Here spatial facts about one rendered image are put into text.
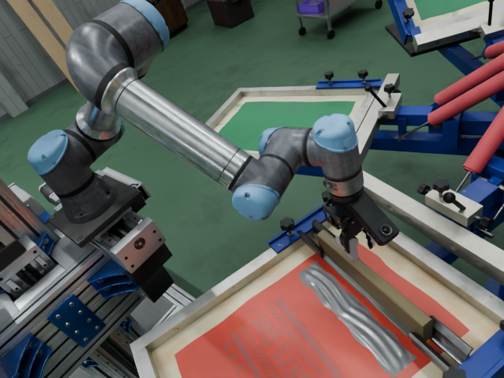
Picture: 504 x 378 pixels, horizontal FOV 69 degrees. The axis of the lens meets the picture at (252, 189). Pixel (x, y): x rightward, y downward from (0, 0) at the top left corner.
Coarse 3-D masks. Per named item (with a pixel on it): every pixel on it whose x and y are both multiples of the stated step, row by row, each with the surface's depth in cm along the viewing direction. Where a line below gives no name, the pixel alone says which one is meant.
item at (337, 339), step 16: (400, 288) 94; (416, 288) 93; (368, 304) 94; (416, 304) 90; (432, 304) 89; (336, 320) 93; (384, 320) 89; (448, 320) 85; (320, 336) 91; (336, 336) 90; (352, 336) 89; (400, 336) 86; (336, 352) 87; (352, 352) 86; (368, 352) 85; (416, 352) 82; (352, 368) 83; (368, 368) 82; (416, 368) 80
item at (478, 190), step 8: (472, 184) 101; (480, 184) 100; (488, 184) 100; (464, 192) 100; (472, 192) 99; (480, 192) 99; (488, 192) 98; (496, 192) 99; (472, 200) 97; (480, 200) 97; (488, 200) 98
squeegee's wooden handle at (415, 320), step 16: (320, 240) 101; (336, 256) 98; (352, 272) 93; (368, 272) 88; (368, 288) 90; (384, 288) 84; (384, 304) 87; (400, 304) 80; (400, 320) 83; (416, 320) 77; (432, 320) 76
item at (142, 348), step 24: (408, 240) 100; (264, 264) 109; (432, 264) 93; (216, 288) 107; (240, 288) 108; (456, 288) 88; (480, 288) 85; (192, 312) 104; (144, 336) 102; (168, 336) 103; (144, 360) 97
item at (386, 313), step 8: (328, 264) 102; (336, 264) 101; (344, 272) 98; (352, 280) 95; (360, 288) 93; (368, 296) 91; (376, 304) 89; (384, 312) 87; (392, 320) 85; (400, 328) 83; (408, 336) 82
